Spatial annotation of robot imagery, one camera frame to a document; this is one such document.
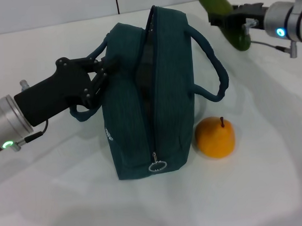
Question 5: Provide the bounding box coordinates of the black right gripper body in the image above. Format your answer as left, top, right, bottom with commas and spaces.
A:
232, 2, 270, 31

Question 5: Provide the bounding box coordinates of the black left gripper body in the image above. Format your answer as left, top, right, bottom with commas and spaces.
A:
13, 56, 94, 129

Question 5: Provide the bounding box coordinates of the green cucumber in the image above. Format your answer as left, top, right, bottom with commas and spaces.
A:
195, 0, 252, 54

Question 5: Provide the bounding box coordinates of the dark teal fabric bag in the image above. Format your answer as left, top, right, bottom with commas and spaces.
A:
65, 2, 234, 183

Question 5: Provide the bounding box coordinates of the orange pear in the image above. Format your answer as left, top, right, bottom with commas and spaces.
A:
194, 115, 236, 160

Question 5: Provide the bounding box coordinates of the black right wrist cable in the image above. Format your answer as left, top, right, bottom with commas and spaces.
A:
250, 38, 291, 53

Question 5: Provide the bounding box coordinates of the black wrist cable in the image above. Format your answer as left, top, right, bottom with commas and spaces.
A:
23, 119, 50, 144
250, 38, 291, 53

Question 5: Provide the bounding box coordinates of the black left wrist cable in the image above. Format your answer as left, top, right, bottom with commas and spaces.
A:
23, 119, 50, 144

